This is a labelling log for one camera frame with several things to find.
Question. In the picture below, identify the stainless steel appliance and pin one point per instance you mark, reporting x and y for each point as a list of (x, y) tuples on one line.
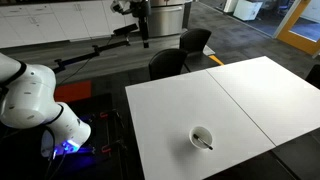
[(166, 18)]

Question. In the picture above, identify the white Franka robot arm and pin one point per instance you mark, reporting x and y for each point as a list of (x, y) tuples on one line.
[(30, 96)]

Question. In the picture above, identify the orange door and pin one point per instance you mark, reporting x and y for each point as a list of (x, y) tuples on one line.
[(296, 36)]

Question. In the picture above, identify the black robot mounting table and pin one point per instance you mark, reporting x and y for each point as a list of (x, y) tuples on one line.
[(96, 103)]

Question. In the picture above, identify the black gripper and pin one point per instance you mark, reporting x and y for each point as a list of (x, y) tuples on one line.
[(141, 8)]

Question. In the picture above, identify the small white box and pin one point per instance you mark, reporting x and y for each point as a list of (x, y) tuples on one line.
[(230, 5)]

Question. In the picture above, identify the black chair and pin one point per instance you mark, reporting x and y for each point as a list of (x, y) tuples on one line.
[(195, 40), (166, 65), (315, 76)]

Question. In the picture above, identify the white bowl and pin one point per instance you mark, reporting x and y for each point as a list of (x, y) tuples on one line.
[(200, 143)]

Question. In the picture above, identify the black marker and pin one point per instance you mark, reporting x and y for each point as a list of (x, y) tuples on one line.
[(203, 142)]

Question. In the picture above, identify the white door frame post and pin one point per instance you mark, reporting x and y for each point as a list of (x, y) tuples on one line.
[(287, 17)]

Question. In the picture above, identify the red clamp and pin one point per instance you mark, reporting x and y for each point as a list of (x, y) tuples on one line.
[(106, 149), (104, 115)]

